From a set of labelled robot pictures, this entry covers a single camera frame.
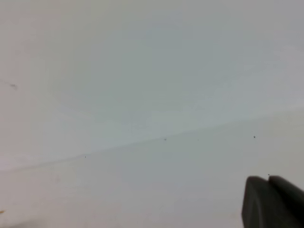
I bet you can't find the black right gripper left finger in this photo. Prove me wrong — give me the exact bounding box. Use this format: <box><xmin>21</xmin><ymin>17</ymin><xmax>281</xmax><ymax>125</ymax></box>
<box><xmin>241</xmin><ymin>176</ymin><xmax>304</xmax><ymax>228</ymax></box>

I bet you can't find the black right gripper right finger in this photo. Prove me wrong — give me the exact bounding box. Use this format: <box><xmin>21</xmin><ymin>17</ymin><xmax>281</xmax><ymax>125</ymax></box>
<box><xmin>268</xmin><ymin>176</ymin><xmax>304</xmax><ymax>221</ymax></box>

